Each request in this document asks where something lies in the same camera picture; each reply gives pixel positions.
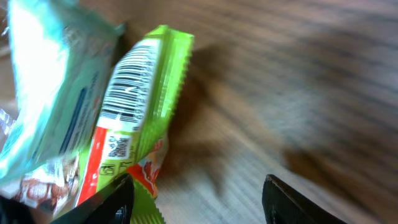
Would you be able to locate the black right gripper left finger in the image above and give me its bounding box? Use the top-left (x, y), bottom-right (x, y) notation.
top-left (52, 174), bottom-right (134, 224)

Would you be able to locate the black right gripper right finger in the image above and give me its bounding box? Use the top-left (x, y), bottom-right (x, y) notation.
top-left (262, 174), bottom-right (346, 224)

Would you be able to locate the beige brown Pantree snack bag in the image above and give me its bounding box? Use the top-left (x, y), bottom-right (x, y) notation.
top-left (0, 108), bottom-right (80, 215)

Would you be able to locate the green snack packet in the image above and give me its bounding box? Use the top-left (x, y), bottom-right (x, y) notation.
top-left (67, 25), bottom-right (194, 224)

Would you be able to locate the light teal snack packet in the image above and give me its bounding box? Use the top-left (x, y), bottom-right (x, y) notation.
top-left (1, 0), bottom-right (123, 183)

